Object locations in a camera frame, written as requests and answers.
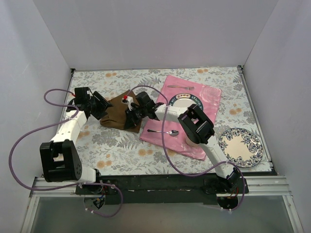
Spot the brown cloth napkin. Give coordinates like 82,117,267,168
100,90,141,133

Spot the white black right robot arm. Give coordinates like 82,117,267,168
121,92,246,194

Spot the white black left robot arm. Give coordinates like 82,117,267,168
39,87,113,194

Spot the silver spoon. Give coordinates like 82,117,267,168
147,129,179,136

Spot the green rimmed white plate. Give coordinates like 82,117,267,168
169,93,204,110

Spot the pink floral placemat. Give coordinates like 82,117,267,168
140,75,222,160

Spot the silver fork on placemat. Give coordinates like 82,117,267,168
167,85,195,90

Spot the cream mug dark rim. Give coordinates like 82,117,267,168
185,138,197,147

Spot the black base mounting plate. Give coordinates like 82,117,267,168
75,174,242,205

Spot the blue floral white plate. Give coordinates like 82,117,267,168
219,128,263,168

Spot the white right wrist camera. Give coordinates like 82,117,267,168
121,95,135,111

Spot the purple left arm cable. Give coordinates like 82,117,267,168
9,88,123,217

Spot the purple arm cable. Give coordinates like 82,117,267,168
9,88,123,217
125,85,245,212

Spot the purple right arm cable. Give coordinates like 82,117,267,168
125,85,245,212

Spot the aluminium table frame rail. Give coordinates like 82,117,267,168
20,65,304,233

